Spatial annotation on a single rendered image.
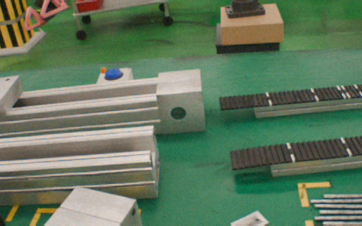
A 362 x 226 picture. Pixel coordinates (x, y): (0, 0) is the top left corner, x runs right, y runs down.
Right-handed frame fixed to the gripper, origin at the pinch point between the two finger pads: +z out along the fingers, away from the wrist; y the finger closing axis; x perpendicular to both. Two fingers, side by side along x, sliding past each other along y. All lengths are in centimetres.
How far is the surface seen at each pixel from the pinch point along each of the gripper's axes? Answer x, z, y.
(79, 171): 16, 42, 37
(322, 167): 42, 28, 65
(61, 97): 13.3, 22.5, 17.4
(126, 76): 21.9, 9.6, 23.4
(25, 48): 37, -145, -239
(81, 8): 46, -187, -189
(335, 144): 42, 23, 68
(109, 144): 19, 35, 37
